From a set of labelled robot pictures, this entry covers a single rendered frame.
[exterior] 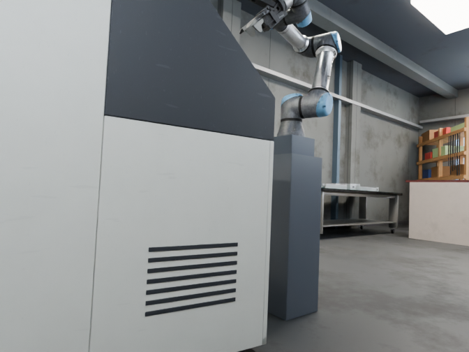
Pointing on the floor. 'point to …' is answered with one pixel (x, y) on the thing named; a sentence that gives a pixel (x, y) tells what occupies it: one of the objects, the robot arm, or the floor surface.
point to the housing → (50, 169)
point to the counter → (440, 211)
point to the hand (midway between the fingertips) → (243, 28)
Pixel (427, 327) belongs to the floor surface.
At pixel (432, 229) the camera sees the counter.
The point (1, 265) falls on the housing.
